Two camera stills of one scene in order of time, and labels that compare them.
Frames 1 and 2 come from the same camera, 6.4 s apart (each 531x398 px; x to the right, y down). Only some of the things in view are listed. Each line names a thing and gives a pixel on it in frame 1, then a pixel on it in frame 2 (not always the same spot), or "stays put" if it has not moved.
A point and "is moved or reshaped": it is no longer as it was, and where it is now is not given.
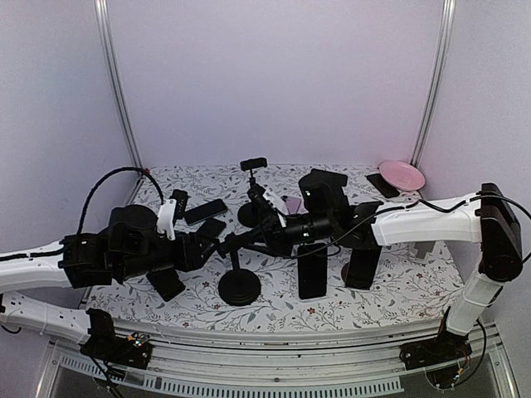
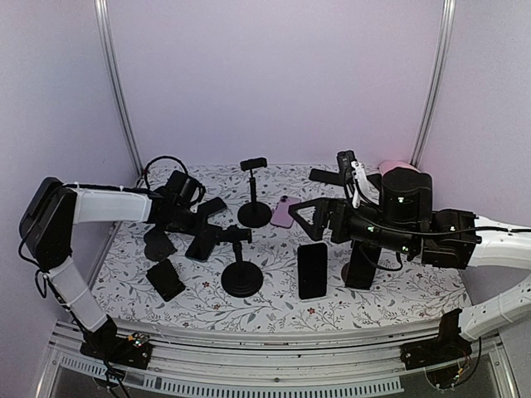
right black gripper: [272, 236] to [323, 206]
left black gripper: [189, 259] to [200, 226]
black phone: [327, 176] stays put
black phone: [312, 273] stays put
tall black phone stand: [239, 287] is moved or reshaped
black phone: [205, 211] stays put
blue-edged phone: [362, 266] stays put
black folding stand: [344, 274] stays put
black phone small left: [167, 283] stays put
